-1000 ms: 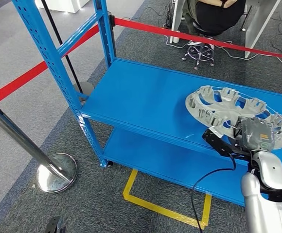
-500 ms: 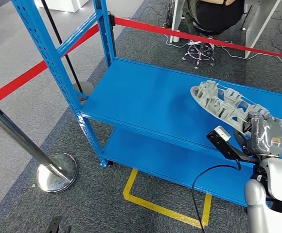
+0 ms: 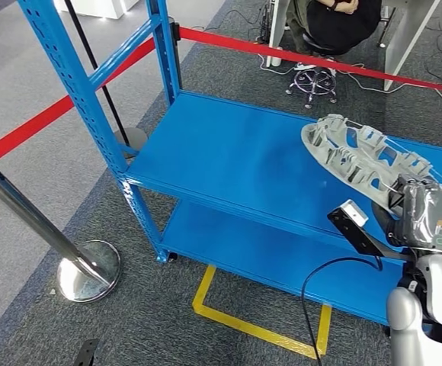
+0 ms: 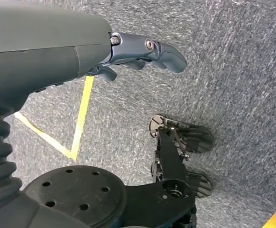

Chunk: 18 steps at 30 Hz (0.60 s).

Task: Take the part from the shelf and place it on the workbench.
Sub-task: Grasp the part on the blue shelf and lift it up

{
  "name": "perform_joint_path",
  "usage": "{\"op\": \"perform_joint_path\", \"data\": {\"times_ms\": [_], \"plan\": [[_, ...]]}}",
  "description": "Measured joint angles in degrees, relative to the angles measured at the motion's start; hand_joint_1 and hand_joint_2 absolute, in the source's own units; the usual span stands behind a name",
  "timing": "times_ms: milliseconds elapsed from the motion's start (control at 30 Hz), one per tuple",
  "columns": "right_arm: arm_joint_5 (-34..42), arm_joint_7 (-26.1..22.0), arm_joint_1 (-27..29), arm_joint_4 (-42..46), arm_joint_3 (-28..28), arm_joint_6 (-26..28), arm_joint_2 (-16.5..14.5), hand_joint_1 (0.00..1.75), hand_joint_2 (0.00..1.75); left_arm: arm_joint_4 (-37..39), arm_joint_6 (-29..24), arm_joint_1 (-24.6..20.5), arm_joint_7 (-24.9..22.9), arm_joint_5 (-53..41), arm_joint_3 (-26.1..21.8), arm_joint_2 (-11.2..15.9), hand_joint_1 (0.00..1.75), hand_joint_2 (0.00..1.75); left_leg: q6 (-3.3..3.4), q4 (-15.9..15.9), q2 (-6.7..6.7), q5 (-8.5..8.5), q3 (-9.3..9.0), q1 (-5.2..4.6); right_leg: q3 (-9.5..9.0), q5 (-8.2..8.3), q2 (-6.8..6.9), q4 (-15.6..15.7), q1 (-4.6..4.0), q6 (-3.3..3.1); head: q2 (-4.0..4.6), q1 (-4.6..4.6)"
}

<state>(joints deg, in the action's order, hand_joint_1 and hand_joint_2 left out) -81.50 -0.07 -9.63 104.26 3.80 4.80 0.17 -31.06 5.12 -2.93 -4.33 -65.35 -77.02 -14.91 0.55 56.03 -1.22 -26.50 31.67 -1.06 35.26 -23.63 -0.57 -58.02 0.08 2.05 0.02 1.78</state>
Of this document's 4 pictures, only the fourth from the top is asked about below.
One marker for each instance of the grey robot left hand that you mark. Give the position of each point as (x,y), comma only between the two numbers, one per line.
(45,47)

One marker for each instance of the black robot waist plate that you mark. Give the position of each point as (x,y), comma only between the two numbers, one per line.
(81,192)

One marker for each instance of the black robot left leg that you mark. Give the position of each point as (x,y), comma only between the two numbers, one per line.
(168,157)

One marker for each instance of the black robot left foot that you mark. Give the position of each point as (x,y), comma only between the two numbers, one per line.
(195,138)

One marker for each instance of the black robot foot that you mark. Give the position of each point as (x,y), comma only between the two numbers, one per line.
(195,138)
(199,185)

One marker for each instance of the black robot right foot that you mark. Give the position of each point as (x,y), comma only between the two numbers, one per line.
(199,185)

